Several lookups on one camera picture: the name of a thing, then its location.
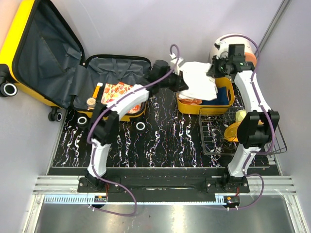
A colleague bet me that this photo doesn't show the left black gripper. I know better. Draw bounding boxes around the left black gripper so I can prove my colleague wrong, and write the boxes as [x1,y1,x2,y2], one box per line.
[158,68,188,93]

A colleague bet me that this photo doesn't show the white garment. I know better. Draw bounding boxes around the white garment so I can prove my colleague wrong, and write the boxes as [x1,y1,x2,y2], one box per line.
[179,62,218,100]

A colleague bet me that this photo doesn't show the navy blue garment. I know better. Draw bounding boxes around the navy blue garment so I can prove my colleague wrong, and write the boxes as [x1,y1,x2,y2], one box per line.
[201,87,229,105]

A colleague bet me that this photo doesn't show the yellow Pikachu suitcase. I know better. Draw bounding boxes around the yellow Pikachu suitcase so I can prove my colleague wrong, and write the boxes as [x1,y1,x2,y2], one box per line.
[0,0,151,128]

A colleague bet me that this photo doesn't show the orange printed cloth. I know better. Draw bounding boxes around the orange printed cloth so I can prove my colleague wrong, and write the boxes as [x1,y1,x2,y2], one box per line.
[178,97,203,105]

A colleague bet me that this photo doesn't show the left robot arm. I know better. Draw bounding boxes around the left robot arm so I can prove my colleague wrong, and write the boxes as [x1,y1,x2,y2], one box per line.
[85,57,189,192]

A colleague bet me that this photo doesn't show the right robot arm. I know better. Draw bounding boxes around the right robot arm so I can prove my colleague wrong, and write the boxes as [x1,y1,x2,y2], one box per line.
[207,44,280,193]

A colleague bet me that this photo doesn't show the yellow plastic basket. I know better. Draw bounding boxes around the yellow plastic basket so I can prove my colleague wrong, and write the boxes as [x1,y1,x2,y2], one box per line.
[176,77,235,115]

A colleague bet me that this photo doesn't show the white pink drawer cabinet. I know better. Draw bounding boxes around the white pink drawer cabinet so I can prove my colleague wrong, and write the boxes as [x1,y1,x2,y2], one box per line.
[209,33,257,65]

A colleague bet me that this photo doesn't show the pale green cup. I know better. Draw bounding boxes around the pale green cup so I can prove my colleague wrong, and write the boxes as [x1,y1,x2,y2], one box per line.
[235,109,246,122]

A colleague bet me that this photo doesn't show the black marble pattern mat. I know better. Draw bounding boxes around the black marble pattern mat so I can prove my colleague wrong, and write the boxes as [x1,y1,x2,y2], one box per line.
[52,89,237,168]

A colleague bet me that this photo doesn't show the floral orange pouch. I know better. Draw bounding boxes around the floral orange pouch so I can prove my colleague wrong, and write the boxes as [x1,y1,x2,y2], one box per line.
[97,82,133,104]

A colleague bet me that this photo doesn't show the yellow ceramic dish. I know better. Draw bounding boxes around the yellow ceramic dish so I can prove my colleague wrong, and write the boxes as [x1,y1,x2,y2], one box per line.
[223,120,264,143]

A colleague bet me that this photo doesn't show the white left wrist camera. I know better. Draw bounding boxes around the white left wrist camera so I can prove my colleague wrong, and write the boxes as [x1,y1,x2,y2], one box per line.
[170,53,185,75]

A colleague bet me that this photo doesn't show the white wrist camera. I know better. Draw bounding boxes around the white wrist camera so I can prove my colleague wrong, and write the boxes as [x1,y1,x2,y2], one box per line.
[214,40,228,53]
[170,53,185,75]

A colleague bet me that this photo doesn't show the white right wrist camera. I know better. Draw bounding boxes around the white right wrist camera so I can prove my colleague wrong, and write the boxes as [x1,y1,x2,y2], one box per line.
[214,40,228,53]

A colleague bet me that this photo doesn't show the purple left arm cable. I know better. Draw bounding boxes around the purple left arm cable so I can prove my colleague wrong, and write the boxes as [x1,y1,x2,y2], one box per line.
[86,44,185,216]

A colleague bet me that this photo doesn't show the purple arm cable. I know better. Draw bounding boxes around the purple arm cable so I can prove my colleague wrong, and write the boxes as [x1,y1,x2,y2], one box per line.
[86,44,185,216]
[218,33,277,211]

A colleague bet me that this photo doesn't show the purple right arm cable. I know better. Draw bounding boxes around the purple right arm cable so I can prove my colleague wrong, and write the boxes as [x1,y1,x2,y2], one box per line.
[218,33,277,211]

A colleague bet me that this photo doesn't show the black wire rack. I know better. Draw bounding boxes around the black wire rack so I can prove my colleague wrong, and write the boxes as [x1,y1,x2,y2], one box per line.
[199,107,288,155]

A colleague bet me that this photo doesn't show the orange strap wristwatch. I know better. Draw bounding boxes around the orange strap wristwatch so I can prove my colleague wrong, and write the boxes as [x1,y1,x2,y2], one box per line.
[86,83,103,108]

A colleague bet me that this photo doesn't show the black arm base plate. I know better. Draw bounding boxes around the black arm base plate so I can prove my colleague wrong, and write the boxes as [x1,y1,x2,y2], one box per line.
[77,167,250,194]

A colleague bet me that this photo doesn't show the aluminium frame rail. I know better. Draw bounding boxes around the aluminium frame rail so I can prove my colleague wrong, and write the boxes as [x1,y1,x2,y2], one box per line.
[32,176,296,206]

